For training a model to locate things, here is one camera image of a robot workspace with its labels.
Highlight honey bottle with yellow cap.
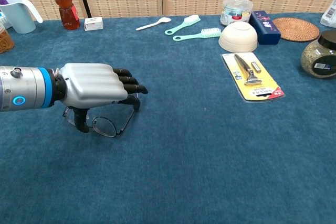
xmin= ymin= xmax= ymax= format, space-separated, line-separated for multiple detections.
xmin=51 ymin=0 xmax=81 ymax=31

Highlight white bottle with yellow cap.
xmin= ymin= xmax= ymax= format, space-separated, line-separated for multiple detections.
xmin=320 ymin=0 xmax=336 ymax=28

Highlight light blue plastic pitcher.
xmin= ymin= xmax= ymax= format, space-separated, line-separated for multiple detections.
xmin=0 ymin=0 xmax=44 ymax=35

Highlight round woven rattan coaster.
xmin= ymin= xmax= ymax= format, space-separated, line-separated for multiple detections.
xmin=272 ymin=17 xmax=321 ymax=42

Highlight blue felt table cover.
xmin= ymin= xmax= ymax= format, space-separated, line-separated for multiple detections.
xmin=0 ymin=13 xmax=336 ymax=224

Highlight glass jar with black lid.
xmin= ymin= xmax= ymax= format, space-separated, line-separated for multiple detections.
xmin=300 ymin=29 xmax=336 ymax=79

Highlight small white cardboard box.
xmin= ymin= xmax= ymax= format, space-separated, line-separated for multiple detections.
xmin=83 ymin=16 xmax=104 ymax=31

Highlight clear round tub of clips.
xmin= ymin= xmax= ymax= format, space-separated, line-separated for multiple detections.
xmin=220 ymin=0 xmax=254 ymax=27

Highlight clear cup of brown contents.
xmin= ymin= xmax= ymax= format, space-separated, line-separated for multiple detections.
xmin=0 ymin=23 xmax=15 ymax=54

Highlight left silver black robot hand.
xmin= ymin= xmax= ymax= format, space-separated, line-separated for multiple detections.
xmin=54 ymin=63 xmax=149 ymax=133

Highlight white plastic spoon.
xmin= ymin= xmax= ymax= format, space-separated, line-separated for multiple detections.
xmin=135 ymin=17 xmax=172 ymax=31

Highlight razor in yellow blister pack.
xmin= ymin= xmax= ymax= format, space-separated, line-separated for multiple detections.
xmin=222 ymin=52 xmax=286 ymax=102

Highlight cream upturned bowl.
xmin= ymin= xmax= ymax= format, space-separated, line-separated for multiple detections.
xmin=218 ymin=21 xmax=258 ymax=54

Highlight mint green scrub brush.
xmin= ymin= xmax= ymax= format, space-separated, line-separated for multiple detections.
xmin=172 ymin=27 xmax=222 ymax=42
xmin=164 ymin=14 xmax=202 ymax=36

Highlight black thin-rimmed eyeglasses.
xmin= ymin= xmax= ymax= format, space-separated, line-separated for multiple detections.
xmin=62 ymin=100 xmax=137 ymax=138

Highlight dark blue long box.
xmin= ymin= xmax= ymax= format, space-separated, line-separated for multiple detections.
xmin=248 ymin=10 xmax=281 ymax=46

